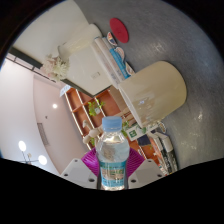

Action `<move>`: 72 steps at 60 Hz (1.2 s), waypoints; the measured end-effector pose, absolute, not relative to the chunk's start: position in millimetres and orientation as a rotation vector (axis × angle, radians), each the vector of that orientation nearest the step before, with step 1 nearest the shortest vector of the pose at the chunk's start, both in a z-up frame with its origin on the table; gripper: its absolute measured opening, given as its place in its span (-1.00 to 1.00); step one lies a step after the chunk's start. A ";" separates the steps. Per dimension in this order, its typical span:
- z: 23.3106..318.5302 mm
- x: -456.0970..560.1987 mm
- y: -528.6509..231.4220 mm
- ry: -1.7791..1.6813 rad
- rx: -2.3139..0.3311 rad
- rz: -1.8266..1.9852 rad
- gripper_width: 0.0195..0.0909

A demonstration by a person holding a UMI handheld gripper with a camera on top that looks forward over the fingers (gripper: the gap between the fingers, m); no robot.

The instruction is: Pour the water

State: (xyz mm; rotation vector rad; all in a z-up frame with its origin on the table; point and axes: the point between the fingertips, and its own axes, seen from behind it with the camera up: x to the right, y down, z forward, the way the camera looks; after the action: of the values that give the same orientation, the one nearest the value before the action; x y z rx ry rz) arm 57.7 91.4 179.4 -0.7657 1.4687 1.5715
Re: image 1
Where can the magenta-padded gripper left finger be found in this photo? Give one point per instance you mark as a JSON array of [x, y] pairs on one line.
[[78, 171]]

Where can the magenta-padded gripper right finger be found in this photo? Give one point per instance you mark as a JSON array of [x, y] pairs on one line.
[[146, 171]]

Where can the clear water bottle blue cap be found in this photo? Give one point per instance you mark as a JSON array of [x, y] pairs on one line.
[[112, 156]]

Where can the flat green and white box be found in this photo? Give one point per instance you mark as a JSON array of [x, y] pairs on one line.
[[133, 133]]

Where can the ceiling air vent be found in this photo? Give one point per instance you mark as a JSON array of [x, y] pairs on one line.
[[42, 133]]

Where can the branched ceiling lamp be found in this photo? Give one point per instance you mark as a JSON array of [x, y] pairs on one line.
[[22, 146]]

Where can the wooden bookshelf unit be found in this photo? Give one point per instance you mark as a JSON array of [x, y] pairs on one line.
[[80, 110]]

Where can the recessed ceiling downlight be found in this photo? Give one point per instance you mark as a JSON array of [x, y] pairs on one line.
[[54, 106]]

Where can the cream ceramic mug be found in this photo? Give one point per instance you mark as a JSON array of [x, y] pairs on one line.
[[153, 93]]

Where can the white ribbed vase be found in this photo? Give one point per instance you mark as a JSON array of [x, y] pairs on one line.
[[80, 40]]

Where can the flat round red coaster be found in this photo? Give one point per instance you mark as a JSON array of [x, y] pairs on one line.
[[119, 30]]

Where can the white wall switch plate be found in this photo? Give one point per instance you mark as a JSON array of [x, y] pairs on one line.
[[95, 75]]

